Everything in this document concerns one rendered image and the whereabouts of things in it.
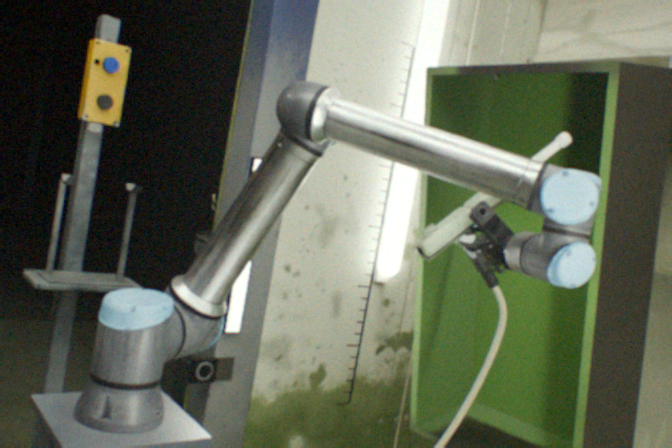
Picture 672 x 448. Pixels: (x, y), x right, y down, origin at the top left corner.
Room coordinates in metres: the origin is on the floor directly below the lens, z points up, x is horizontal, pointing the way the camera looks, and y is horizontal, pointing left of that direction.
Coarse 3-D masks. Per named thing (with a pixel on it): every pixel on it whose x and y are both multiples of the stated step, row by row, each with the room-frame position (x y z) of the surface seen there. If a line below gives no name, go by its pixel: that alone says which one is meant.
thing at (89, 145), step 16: (96, 32) 2.15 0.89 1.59; (112, 32) 2.14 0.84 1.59; (80, 144) 2.15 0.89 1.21; (96, 144) 2.14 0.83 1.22; (80, 160) 2.12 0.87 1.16; (96, 160) 2.15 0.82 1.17; (80, 176) 2.12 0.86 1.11; (80, 192) 2.13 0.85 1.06; (80, 208) 2.13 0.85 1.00; (80, 224) 2.13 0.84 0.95; (64, 240) 2.15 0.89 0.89; (80, 240) 2.14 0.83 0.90; (64, 256) 2.12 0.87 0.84; (80, 256) 2.14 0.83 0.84; (64, 304) 2.13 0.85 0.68; (64, 320) 2.13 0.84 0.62; (64, 336) 2.14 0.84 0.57; (48, 352) 2.14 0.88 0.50; (64, 352) 2.14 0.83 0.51; (48, 368) 2.12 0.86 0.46; (64, 368) 2.15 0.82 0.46; (48, 384) 2.12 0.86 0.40
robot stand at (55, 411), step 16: (32, 400) 1.40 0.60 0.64; (48, 400) 1.41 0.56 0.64; (64, 400) 1.42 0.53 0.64; (48, 416) 1.33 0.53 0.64; (64, 416) 1.34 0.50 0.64; (176, 416) 1.45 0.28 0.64; (48, 432) 1.28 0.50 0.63; (64, 432) 1.27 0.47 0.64; (80, 432) 1.28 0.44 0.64; (96, 432) 1.29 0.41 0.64; (144, 432) 1.33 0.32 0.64; (160, 432) 1.35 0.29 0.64; (176, 432) 1.36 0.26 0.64; (192, 432) 1.38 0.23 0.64
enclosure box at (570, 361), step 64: (512, 64) 1.77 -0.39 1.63; (576, 64) 1.64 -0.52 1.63; (640, 64) 1.63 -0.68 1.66; (448, 128) 2.10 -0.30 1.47; (512, 128) 2.18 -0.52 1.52; (576, 128) 2.02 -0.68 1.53; (640, 128) 1.68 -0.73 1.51; (448, 192) 2.14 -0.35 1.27; (640, 192) 1.73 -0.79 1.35; (448, 256) 2.18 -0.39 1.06; (640, 256) 1.79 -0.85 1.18; (448, 320) 2.23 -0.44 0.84; (512, 320) 2.23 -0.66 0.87; (576, 320) 2.06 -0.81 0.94; (640, 320) 1.85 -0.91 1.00; (448, 384) 2.27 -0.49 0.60; (512, 384) 2.25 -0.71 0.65; (576, 384) 2.07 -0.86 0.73; (640, 384) 1.92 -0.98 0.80
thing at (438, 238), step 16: (560, 144) 1.60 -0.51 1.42; (544, 160) 1.59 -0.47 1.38; (464, 208) 1.52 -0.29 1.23; (432, 224) 1.49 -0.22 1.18; (448, 224) 1.49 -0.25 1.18; (464, 224) 1.50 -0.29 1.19; (416, 240) 1.50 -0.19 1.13; (432, 240) 1.47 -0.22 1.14; (448, 240) 1.49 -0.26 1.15; (432, 256) 1.48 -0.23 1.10; (480, 256) 1.53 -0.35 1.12; (480, 272) 1.55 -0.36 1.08
